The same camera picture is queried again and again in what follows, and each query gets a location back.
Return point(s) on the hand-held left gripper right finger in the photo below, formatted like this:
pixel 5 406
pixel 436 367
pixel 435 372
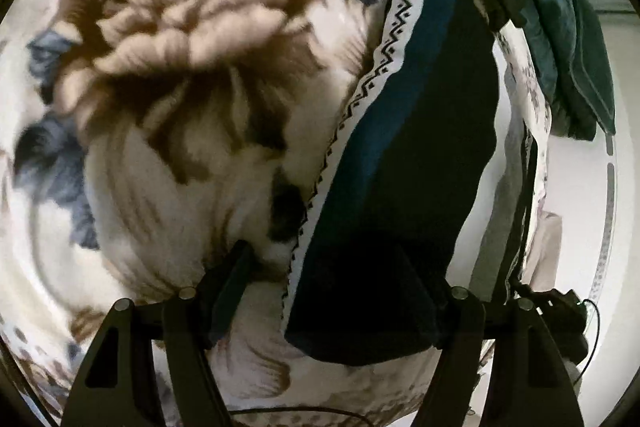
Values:
pixel 457 332

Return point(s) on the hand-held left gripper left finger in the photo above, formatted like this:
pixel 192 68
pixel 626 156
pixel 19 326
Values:
pixel 227 292

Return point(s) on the black shorts with patterned trim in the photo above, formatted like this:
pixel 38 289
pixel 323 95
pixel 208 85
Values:
pixel 400 207

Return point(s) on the black device with green light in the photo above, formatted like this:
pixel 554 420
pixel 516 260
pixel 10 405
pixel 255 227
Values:
pixel 565 322

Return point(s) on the beige cloth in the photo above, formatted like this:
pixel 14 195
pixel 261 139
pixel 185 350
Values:
pixel 547 252

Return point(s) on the light grey sheet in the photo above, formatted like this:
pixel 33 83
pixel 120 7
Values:
pixel 500 217

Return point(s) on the floral blanket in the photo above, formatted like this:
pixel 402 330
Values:
pixel 175 57

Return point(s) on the teal garment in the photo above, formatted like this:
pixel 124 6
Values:
pixel 565 32

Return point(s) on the white wall trim strip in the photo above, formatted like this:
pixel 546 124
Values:
pixel 607 207

